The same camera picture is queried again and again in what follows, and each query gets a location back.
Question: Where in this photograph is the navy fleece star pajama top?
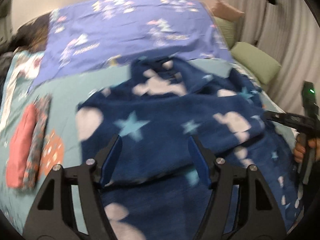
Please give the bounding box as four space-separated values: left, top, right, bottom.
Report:
75 57 301 239

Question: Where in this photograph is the person right hand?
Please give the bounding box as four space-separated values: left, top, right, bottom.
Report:
293 135 320 163

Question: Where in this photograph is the green pillow front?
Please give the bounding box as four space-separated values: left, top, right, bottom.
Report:
230 42 281 86

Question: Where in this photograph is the green pillow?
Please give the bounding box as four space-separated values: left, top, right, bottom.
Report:
214 16 236 49
230 42 281 86

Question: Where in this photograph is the folded coral garment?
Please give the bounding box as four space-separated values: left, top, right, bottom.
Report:
6 103 36 188

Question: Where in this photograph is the teal patterned blanket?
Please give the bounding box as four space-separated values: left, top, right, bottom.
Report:
1 65 301 239

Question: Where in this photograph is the beige pleated curtain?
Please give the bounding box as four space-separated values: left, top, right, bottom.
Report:
229 0 319 114

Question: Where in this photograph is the folded floral garment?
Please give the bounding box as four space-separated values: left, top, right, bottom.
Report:
22 94 52 191

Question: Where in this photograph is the green pillow rear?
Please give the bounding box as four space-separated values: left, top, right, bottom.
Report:
214 16 236 49

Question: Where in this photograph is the black floor lamp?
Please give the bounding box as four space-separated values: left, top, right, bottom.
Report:
254 0 278 46

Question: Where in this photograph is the peach pillow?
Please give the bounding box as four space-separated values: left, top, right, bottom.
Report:
211 0 245 22

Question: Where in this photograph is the dark brown bed cover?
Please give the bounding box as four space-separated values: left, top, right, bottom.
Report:
9 13 50 53

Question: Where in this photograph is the purple tree print sheet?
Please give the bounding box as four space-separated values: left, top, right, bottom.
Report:
31 0 233 88

